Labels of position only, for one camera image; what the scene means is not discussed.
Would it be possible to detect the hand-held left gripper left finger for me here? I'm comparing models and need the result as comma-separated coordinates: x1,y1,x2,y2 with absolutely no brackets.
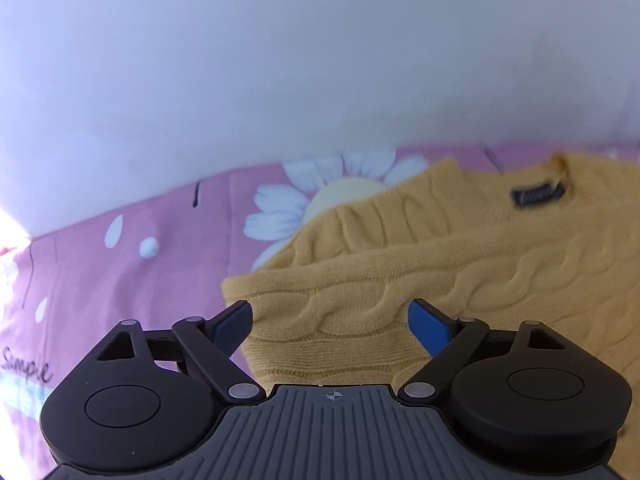
94,300,269,407

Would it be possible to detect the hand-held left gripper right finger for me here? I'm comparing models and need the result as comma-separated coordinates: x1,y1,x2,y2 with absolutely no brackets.
397,298,567,407

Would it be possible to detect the pink floral bed sheet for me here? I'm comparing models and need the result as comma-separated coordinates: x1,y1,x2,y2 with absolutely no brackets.
0,144,640,480

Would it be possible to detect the yellow cable-knit cardigan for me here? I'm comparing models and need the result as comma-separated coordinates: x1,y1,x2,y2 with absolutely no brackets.
220,152,640,433

